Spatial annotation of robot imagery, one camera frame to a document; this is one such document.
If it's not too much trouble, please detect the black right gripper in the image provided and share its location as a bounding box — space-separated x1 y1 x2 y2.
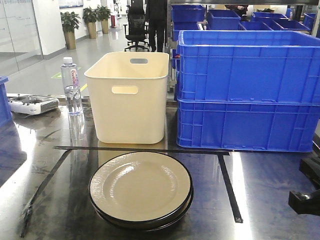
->
288 155 320 215

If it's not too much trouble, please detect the cream plate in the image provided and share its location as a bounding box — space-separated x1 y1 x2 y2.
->
92 189 194 232
88 151 193 225

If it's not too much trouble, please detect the blue bin on shelf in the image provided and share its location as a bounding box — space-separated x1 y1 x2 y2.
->
171 5 206 23
206 9 241 30
250 12 288 23

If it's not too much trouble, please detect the large blue crate lower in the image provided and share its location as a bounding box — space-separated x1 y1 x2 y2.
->
176 99 320 152

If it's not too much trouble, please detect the large blue crate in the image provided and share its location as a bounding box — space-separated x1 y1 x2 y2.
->
176 99 320 152
176 30 320 105

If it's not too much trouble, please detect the large blue crate upper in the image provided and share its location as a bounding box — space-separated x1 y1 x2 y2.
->
176 30 320 105

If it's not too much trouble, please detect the cream plastic bin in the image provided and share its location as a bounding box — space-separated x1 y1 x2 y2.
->
84 51 169 144

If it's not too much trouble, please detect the black office chair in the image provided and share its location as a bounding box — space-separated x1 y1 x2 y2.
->
123 6 150 52

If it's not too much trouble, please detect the person in black clothes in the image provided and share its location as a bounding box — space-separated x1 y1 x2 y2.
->
145 0 168 52

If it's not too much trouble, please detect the clear water bottle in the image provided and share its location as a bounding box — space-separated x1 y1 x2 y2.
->
60 56 83 116

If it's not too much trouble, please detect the white remote controller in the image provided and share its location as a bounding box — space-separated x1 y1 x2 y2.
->
8 94 60 115

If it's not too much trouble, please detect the potted plant gold pot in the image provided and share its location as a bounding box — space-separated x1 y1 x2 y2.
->
60 11 80 50

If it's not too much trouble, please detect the blue crate at left edge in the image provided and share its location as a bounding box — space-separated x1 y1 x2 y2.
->
0 76 12 127

